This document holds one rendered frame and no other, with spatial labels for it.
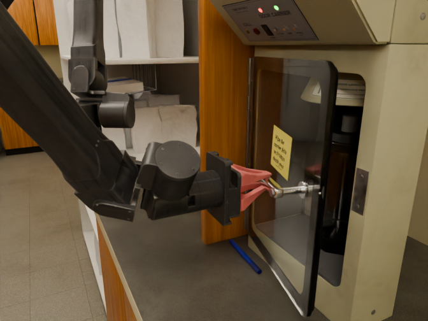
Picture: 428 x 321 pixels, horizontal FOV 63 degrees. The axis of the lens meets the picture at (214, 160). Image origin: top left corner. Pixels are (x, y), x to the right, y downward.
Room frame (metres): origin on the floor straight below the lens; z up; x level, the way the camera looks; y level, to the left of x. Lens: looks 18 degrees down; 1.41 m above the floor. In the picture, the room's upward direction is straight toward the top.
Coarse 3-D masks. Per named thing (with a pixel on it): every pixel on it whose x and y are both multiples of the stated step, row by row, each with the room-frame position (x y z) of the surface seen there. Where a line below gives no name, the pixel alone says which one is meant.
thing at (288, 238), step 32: (256, 64) 0.72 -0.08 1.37; (288, 64) 0.58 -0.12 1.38; (320, 64) 0.48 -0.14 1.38; (256, 96) 0.71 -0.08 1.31; (288, 96) 0.57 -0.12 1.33; (320, 96) 0.47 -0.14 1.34; (256, 128) 0.71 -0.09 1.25; (288, 128) 0.56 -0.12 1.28; (320, 128) 0.46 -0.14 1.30; (256, 160) 0.70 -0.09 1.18; (320, 160) 0.46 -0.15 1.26; (320, 192) 0.45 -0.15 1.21; (256, 224) 0.68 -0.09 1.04; (288, 224) 0.54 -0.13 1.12; (320, 224) 0.46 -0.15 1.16; (288, 256) 0.53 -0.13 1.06; (288, 288) 0.52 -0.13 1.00
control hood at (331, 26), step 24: (216, 0) 0.69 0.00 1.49; (240, 0) 0.63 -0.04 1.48; (312, 0) 0.50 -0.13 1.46; (336, 0) 0.46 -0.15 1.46; (360, 0) 0.45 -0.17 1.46; (384, 0) 0.47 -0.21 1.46; (312, 24) 0.53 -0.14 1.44; (336, 24) 0.50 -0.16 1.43; (360, 24) 0.46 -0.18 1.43; (384, 24) 0.47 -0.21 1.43
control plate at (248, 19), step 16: (256, 0) 0.59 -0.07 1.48; (272, 0) 0.56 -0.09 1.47; (288, 0) 0.53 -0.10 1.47; (240, 16) 0.67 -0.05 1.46; (256, 16) 0.63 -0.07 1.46; (272, 16) 0.59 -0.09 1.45; (288, 16) 0.56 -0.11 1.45; (272, 32) 0.63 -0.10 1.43; (288, 32) 0.59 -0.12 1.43; (304, 32) 0.56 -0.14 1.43
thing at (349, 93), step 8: (344, 80) 0.59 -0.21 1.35; (352, 80) 0.58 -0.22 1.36; (360, 80) 0.58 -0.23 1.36; (344, 88) 0.58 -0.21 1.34; (352, 88) 0.57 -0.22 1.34; (360, 88) 0.57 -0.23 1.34; (336, 96) 0.58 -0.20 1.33; (344, 96) 0.57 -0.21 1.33; (352, 96) 0.57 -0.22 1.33; (360, 96) 0.57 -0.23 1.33; (336, 104) 0.58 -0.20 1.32; (344, 104) 0.57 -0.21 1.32; (352, 104) 0.56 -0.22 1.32; (360, 104) 0.56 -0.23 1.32
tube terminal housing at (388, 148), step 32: (416, 0) 0.49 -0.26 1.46; (416, 32) 0.50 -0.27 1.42; (352, 64) 0.53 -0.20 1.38; (384, 64) 0.48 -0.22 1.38; (416, 64) 0.50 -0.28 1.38; (384, 96) 0.48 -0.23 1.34; (416, 96) 0.51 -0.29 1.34; (384, 128) 0.48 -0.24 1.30; (416, 128) 0.51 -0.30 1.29; (384, 160) 0.49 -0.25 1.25; (416, 160) 0.52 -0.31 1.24; (352, 192) 0.50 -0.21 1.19; (384, 192) 0.49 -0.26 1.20; (352, 224) 0.50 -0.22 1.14; (384, 224) 0.50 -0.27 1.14; (352, 256) 0.49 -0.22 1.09; (384, 256) 0.50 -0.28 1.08; (320, 288) 0.54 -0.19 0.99; (352, 288) 0.48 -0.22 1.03; (384, 288) 0.51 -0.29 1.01; (352, 320) 0.48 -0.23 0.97
